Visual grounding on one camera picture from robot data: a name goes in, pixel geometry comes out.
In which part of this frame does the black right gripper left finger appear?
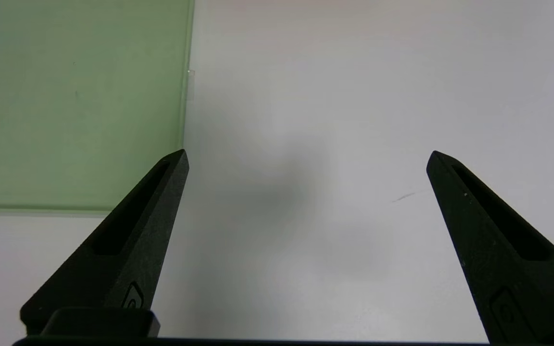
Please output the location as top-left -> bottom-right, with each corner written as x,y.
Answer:
20,149 -> 189,337

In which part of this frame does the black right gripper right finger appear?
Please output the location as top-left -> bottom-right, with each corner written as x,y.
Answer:
426,150 -> 554,343

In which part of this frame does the light green plastic tray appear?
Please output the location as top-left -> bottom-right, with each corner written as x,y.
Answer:
0,0 -> 196,214

